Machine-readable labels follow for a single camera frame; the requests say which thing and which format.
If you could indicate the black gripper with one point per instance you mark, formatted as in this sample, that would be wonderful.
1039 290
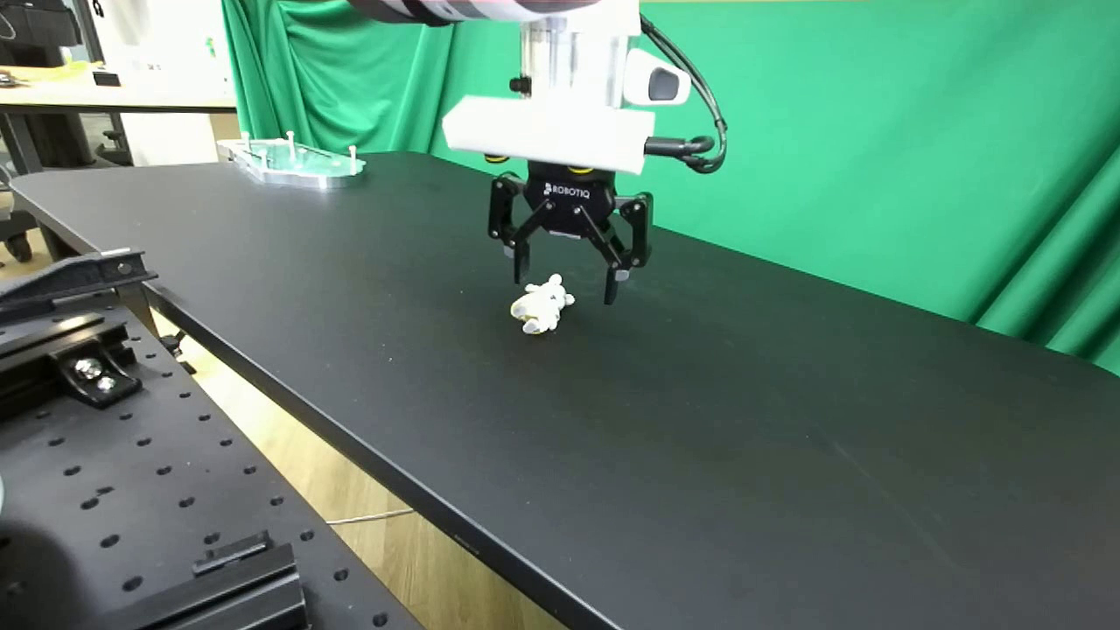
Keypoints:
573 201

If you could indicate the white toy figure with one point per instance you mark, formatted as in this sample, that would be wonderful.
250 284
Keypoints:
542 306

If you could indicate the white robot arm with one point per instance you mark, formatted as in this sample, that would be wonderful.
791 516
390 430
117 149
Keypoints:
547 38

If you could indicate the clear plate with screws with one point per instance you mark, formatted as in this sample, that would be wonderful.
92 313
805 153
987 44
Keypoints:
298 162

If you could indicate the white cabinet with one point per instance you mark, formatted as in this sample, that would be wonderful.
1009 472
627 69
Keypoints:
162 39

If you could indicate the wooden desk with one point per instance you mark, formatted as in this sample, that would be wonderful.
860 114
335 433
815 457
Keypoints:
106 93

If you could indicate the black perforated breadboard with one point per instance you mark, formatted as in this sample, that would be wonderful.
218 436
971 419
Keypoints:
152 493

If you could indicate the black clamp with silver bolt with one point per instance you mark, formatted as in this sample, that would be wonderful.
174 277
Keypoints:
99 377

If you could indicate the white camera mounting plate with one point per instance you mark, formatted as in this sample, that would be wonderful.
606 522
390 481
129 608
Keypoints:
547 130

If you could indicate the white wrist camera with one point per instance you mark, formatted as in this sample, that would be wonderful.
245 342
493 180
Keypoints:
652 82

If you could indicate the black rail block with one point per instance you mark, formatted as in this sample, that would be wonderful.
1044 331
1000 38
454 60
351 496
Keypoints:
222 590

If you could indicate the black angled bracket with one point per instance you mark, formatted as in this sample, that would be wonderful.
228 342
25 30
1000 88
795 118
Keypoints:
70 281

